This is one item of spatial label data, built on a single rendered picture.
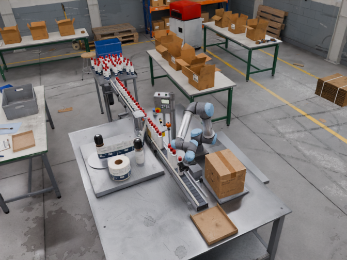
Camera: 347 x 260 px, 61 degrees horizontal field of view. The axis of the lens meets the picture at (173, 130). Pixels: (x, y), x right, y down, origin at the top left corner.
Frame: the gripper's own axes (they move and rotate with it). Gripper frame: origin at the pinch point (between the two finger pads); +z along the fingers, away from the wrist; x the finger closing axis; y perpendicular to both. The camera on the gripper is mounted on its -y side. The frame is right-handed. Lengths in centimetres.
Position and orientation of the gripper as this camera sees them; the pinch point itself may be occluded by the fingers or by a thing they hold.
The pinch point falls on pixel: (183, 169)
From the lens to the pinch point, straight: 266.7
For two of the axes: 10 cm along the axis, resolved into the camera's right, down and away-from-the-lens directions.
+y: -9.0, 2.7, -3.3
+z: -1.7, 4.7, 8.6
